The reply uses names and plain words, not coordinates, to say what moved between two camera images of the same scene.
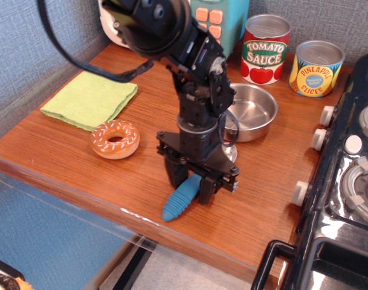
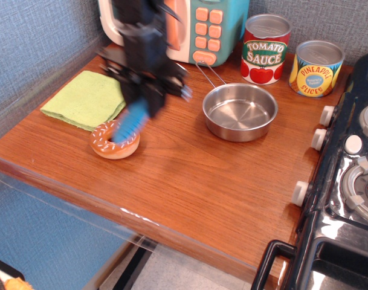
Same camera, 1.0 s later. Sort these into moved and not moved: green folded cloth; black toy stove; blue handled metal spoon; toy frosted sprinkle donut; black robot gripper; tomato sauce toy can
Moved: black robot gripper; blue handled metal spoon
Not moved: tomato sauce toy can; black toy stove; green folded cloth; toy frosted sprinkle donut
